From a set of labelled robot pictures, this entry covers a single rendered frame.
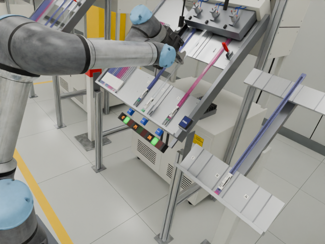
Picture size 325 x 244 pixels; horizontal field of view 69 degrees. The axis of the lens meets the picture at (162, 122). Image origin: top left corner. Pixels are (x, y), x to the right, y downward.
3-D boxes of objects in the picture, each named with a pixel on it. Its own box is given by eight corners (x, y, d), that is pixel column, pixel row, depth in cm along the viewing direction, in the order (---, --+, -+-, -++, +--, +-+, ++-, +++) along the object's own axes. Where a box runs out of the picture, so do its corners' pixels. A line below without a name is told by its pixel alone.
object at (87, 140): (86, 151, 197) (83, 58, 158) (73, 137, 212) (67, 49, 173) (111, 142, 213) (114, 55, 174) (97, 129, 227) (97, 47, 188)
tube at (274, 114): (218, 195, 76) (217, 194, 75) (214, 192, 77) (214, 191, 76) (306, 76, 81) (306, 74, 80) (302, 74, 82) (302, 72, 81)
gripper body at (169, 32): (185, 43, 104) (172, 27, 95) (175, 60, 105) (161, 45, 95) (173, 39, 109) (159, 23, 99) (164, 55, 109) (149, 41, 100)
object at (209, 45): (227, 75, 112) (224, 69, 107) (140, 41, 150) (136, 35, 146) (266, 23, 115) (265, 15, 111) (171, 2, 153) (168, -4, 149)
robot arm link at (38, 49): (33, 32, 44) (181, 40, 81) (8, 20, 49) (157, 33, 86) (35, 90, 49) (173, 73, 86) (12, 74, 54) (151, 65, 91)
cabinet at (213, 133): (192, 212, 158) (214, 135, 127) (129, 156, 199) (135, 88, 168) (242, 173, 199) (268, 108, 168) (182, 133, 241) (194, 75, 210)
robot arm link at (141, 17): (124, 21, 87) (134, 1, 87) (141, 38, 96) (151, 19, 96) (137, 24, 83) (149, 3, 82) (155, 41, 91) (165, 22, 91)
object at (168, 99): (178, 136, 106) (175, 133, 104) (101, 84, 145) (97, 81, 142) (203, 103, 108) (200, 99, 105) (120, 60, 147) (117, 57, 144)
